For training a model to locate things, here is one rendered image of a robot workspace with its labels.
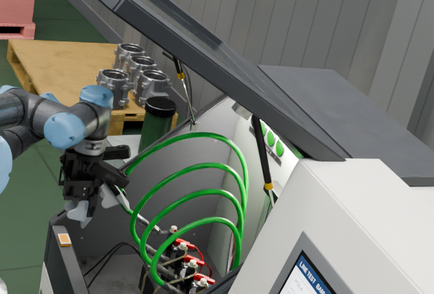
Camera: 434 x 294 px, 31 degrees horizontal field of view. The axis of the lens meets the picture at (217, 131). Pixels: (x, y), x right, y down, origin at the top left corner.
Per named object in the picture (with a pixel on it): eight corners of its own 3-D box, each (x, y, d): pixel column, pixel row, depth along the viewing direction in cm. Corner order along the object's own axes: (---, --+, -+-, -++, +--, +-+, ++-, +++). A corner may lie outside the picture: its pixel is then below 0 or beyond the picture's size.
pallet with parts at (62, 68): (183, 134, 545) (193, 84, 529) (51, 139, 497) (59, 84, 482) (112, 59, 649) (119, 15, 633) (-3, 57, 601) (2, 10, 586)
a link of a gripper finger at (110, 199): (113, 221, 202) (93, 192, 202) (132, 207, 203) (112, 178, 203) (112, 222, 199) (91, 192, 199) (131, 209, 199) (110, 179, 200)
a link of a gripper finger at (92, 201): (82, 210, 189) (87, 178, 185) (89, 209, 189) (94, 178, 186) (86, 220, 185) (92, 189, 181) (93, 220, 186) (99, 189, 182)
